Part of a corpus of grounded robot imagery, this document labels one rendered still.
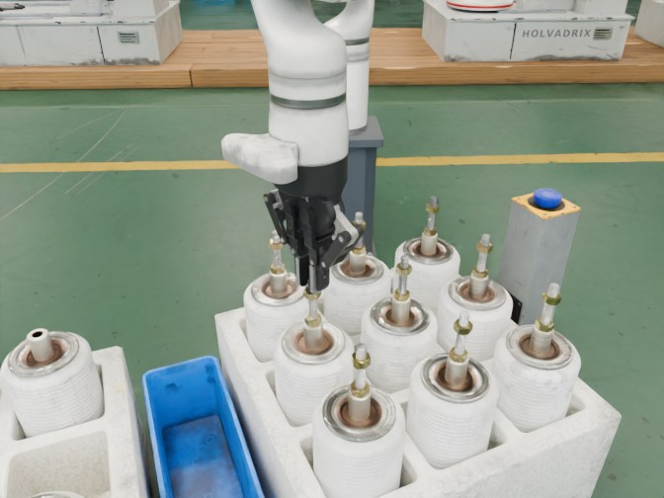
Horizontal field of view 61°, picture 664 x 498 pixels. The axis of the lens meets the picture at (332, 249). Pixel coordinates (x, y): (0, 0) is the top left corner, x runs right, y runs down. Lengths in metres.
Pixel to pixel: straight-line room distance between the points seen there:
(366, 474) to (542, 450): 0.21
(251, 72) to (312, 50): 2.10
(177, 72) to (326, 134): 2.14
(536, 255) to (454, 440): 0.35
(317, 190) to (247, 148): 0.08
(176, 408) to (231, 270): 0.44
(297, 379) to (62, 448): 0.28
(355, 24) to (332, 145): 0.60
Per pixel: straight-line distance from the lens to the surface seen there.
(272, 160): 0.48
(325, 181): 0.53
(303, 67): 0.49
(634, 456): 0.99
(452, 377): 0.64
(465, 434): 0.65
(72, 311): 1.25
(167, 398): 0.91
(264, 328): 0.75
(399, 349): 0.69
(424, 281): 0.83
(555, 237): 0.90
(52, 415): 0.74
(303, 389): 0.67
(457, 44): 2.71
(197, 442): 0.92
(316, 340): 0.66
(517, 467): 0.69
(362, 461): 0.58
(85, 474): 0.78
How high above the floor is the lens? 0.70
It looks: 32 degrees down
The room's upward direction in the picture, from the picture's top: straight up
